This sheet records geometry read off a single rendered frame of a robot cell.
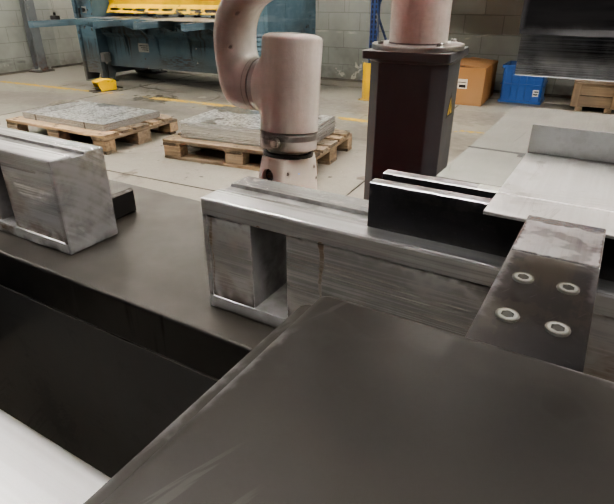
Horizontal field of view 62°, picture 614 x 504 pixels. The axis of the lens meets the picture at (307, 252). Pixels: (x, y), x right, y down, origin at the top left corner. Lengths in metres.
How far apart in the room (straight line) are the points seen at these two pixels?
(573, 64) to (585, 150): 0.12
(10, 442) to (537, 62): 0.28
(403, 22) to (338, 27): 6.41
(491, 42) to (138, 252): 6.59
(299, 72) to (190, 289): 0.37
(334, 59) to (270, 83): 6.85
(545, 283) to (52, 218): 0.45
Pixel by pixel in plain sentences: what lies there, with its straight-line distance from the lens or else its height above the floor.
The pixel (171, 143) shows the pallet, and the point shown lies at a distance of 3.95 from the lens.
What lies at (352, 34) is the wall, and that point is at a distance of 7.45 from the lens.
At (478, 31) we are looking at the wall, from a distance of 6.99.
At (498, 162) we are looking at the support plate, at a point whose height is 1.00.
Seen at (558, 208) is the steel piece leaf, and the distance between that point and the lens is 0.30.
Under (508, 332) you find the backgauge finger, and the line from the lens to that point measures 0.18.
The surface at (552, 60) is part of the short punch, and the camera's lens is 0.30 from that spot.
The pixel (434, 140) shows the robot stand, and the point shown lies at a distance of 1.13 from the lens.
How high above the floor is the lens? 1.10
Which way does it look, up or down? 27 degrees down
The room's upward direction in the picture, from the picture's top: straight up
